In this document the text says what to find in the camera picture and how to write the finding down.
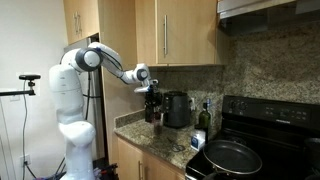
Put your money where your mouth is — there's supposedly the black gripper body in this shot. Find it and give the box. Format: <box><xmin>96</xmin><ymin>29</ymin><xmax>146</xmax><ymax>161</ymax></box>
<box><xmin>145</xmin><ymin>85</ymin><xmax>162</xmax><ymax>115</ymax></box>

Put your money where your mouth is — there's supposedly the cabinet door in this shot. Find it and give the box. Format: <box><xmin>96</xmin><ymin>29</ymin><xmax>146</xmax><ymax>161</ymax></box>
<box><xmin>135</xmin><ymin>0</ymin><xmax>156</xmax><ymax>66</ymax></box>

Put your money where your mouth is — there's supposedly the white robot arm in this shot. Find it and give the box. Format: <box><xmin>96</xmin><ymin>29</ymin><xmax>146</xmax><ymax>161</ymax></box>
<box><xmin>49</xmin><ymin>42</ymin><xmax>158</xmax><ymax>180</ymax></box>

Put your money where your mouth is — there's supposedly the wooden lower cabinet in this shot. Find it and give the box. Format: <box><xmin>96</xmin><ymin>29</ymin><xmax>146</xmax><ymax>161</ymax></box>
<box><xmin>118</xmin><ymin>138</ymin><xmax>185</xmax><ymax>180</ymax></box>

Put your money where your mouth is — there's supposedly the wooden upper cabinet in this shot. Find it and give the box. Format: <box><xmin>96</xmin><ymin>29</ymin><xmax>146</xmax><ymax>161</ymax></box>
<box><xmin>134</xmin><ymin>0</ymin><xmax>230</xmax><ymax>68</ymax></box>

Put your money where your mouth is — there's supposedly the wooden cabinet above fridge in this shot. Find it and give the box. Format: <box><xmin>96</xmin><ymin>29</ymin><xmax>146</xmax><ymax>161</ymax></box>
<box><xmin>63</xmin><ymin>0</ymin><xmax>99</xmax><ymax>44</ymax></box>

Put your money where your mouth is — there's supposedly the black air fryer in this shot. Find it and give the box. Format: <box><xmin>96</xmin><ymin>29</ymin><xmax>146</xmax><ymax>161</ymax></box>
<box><xmin>162</xmin><ymin>91</ymin><xmax>190</xmax><ymax>129</ymax></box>

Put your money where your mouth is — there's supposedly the dark green glass bottle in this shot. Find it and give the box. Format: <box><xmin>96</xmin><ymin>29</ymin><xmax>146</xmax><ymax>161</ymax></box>
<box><xmin>199</xmin><ymin>103</ymin><xmax>211</xmax><ymax>143</ymax></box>

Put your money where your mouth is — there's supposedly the white blue carton box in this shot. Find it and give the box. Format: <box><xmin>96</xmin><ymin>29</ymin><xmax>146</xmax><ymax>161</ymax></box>
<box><xmin>191</xmin><ymin>129</ymin><xmax>205</xmax><ymax>151</ymax></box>

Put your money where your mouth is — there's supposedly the black frying pan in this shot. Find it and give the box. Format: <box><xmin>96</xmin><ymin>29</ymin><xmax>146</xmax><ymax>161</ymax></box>
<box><xmin>202</xmin><ymin>140</ymin><xmax>262</xmax><ymax>179</ymax></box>

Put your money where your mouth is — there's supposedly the steel range hood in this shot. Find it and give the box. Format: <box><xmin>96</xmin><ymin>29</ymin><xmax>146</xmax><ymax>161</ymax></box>
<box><xmin>217</xmin><ymin>0</ymin><xmax>320</xmax><ymax>36</ymax></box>

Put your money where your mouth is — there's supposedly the black electric stove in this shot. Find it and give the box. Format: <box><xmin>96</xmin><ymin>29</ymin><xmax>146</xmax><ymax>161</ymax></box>
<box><xmin>185</xmin><ymin>95</ymin><xmax>320</xmax><ymax>180</ymax></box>

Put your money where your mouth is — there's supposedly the black camera on stand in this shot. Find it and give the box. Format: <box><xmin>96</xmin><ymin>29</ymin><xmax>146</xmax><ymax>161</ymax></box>
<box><xmin>0</xmin><ymin>74</ymin><xmax>41</xmax><ymax>96</ymax></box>

